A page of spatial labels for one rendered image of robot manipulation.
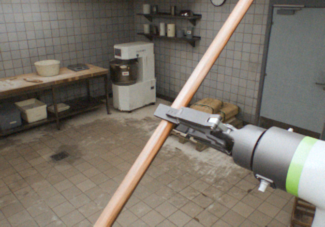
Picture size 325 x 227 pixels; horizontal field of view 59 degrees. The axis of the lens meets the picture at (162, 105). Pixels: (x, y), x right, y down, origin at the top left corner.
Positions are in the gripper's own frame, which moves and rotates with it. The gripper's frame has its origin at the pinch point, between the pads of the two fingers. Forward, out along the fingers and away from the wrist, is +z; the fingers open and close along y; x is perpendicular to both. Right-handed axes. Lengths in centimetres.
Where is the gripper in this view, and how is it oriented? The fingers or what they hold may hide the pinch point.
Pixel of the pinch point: (172, 118)
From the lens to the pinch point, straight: 61.3
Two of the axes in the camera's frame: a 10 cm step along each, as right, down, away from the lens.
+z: -7.2, -2.4, 6.5
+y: 4.5, 5.4, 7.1
